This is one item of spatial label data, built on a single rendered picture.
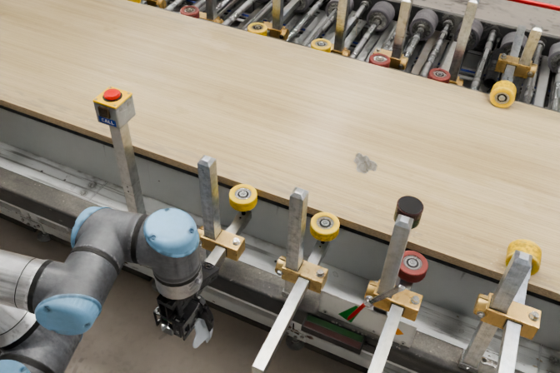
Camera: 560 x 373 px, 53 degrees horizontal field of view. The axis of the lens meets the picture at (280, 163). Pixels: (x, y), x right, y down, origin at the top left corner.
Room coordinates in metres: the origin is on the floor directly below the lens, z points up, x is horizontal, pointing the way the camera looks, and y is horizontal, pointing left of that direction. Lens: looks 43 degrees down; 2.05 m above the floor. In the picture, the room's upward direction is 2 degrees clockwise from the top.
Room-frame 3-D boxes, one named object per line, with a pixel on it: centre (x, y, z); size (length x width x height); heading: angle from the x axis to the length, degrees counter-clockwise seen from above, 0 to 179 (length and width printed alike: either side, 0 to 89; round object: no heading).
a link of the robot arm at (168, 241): (0.64, 0.19, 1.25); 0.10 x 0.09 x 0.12; 81
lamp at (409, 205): (0.87, -0.30, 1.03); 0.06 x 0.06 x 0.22; 67
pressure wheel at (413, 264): (0.89, -0.35, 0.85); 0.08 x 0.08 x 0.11
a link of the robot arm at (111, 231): (0.65, 0.30, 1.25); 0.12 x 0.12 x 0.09; 81
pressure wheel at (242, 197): (1.11, 0.10, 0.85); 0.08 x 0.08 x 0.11
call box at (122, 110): (1.12, 0.42, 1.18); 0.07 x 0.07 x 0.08; 67
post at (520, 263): (0.73, -0.51, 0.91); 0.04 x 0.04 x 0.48; 67
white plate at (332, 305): (0.82, -0.24, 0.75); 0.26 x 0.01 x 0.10; 67
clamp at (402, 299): (0.82, -0.30, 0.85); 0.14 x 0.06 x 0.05; 67
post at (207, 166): (1.02, 0.18, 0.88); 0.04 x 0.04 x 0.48; 67
